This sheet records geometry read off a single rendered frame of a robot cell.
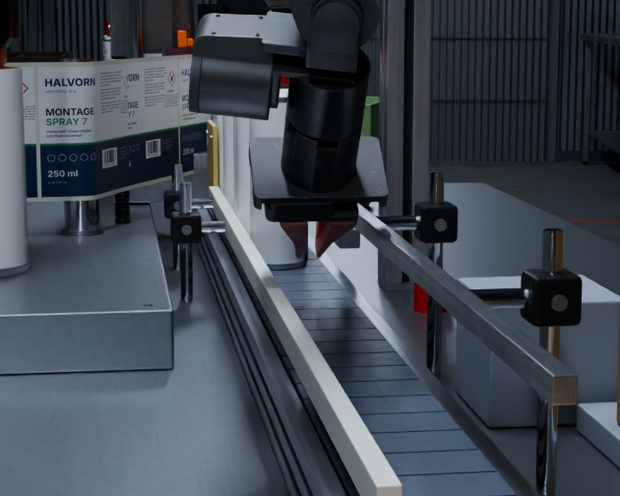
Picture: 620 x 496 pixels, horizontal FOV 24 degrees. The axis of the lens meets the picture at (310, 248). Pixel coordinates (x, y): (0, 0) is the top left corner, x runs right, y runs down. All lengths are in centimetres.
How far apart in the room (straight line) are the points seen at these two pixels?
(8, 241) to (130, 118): 35
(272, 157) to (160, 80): 61
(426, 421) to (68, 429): 29
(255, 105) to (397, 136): 47
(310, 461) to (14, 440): 28
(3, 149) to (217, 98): 34
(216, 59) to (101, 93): 56
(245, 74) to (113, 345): 28
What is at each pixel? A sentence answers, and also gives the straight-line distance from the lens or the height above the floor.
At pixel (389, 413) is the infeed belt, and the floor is 88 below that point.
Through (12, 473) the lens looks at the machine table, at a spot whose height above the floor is 83.
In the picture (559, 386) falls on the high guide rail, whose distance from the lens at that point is 64.
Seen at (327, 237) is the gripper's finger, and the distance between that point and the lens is 112.
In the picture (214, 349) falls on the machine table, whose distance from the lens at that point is 124.
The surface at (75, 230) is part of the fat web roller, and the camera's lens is 155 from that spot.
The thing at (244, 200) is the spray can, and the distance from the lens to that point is 143.
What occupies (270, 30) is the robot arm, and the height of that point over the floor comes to 111.
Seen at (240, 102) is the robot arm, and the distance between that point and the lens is 102.
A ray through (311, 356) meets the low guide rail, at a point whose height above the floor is 92.
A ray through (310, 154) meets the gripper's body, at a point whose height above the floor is 102.
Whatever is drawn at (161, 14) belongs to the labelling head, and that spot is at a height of 111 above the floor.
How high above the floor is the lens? 112
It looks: 10 degrees down
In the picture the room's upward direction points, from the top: straight up
